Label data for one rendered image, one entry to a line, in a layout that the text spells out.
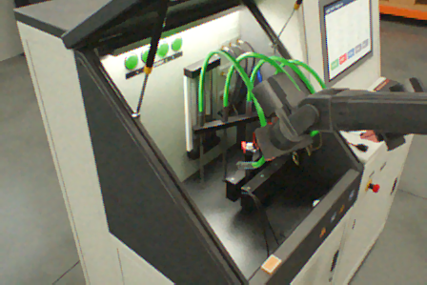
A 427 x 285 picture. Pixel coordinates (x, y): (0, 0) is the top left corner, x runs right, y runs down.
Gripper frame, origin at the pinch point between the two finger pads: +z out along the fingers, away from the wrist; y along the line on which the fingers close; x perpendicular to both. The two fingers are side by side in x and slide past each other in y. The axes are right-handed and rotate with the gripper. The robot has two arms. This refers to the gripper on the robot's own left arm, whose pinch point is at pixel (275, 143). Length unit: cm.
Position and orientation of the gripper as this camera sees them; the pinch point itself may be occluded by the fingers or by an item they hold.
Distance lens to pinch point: 90.8
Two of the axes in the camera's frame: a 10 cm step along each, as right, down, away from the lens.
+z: -0.3, 2.0, 9.8
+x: 3.4, 9.2, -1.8
